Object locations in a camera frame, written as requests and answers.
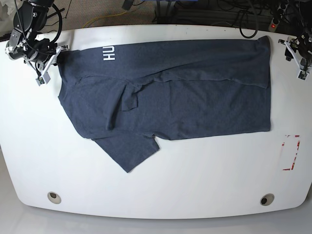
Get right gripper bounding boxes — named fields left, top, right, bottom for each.
left=5, top=29, right=69, bottom=79

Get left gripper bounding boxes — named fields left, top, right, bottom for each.
left=278, top=31, right=312, bottom=73

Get dark blue T-shirt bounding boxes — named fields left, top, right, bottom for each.
left=58, top=36, right=271, bottom=172

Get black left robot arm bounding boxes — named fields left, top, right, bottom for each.
left=278, top=0, right=312, bottom=80

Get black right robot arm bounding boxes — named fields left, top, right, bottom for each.
left=5, top=0, right=69, bottom=85

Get black tripod on floor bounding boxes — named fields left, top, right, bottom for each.
left=47, top=8, right=65, bottom=20

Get red tape rectangle marking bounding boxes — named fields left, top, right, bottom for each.
left=279, top=135, right=301, bottom=171

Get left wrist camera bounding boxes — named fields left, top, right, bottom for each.
left=298, top=70, right=310, bottom=80

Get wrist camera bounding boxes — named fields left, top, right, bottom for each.
left=298, top=70, right=310, bottom=80
left=36, top=73, right=51, bottom=86

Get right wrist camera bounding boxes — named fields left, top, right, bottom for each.
left=36, top=73, right=51, bottom=86

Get yellow cable on floor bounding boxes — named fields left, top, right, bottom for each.
left=84, top=8, right=137, bottom=29

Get left table cable grommet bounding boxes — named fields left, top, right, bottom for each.
left=47, top=192, right=61, bottom=204

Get table cable grommet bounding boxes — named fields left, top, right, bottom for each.
left=260, top=194, right=275, bottom=206
left=47, top=192, right=61, bottom=204

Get right table cable grommet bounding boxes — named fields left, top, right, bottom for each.
left=260, top=194, right=275, bottom=206

